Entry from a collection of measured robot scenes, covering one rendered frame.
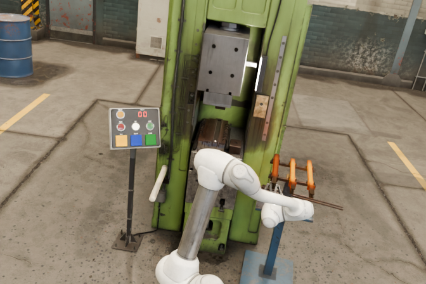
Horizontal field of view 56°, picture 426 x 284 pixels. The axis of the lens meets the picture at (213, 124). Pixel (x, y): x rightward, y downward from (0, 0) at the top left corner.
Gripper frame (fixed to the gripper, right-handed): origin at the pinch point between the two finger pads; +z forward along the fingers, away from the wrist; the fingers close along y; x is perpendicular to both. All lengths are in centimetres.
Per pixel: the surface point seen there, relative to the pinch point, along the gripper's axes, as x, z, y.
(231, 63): 62, 36, -43
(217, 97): 36, 34, -49
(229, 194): -37, 27, -29
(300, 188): -103, 156, 39
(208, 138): 2, 37, -51
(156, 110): 22, 25, -89
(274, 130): 11, 52, -5
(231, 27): 81, 56, -48
